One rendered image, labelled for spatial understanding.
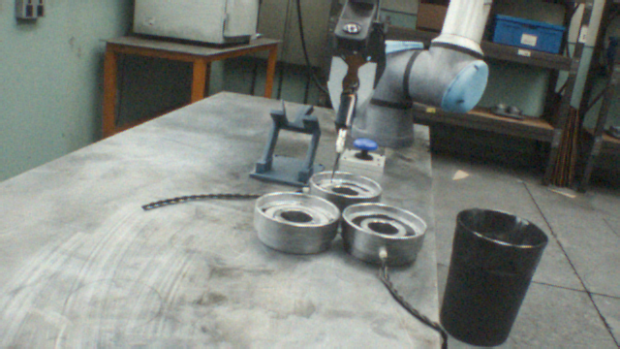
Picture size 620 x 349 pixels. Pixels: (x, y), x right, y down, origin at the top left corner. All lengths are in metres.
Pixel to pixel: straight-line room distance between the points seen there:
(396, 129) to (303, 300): 0.70
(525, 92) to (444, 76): 3.70
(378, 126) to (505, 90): 3.62
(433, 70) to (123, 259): 0.75
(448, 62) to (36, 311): 0.88
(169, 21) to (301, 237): 2.50
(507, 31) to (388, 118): 3.10
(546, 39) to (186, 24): 2.64
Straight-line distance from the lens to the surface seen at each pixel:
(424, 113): 4.13
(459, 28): 1.14
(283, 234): 0.61
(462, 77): 1.09
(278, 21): 4.57
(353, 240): 0.63
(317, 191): 0.73
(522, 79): 4.77
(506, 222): 2.14
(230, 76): 4.98
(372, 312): 0.54
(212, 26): 2.92
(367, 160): 0.88
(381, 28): 0.82
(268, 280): 0.57
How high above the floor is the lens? 1.08
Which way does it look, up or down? 18 degrees down
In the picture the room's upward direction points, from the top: 8 degrees clockwise
